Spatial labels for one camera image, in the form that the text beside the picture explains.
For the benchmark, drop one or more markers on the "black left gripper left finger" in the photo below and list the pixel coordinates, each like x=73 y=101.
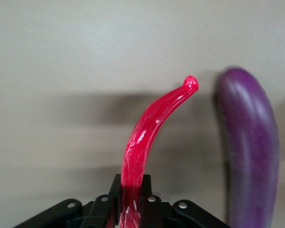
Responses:
x=99 y=209

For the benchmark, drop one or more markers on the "long purple eggplant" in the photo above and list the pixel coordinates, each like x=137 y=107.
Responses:
x=249 y=142

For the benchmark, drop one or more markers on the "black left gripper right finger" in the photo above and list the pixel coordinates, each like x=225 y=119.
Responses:
x=154 y=211

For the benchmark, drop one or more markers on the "red chili pepper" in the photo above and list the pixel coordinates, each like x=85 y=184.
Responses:
x=140 y=142

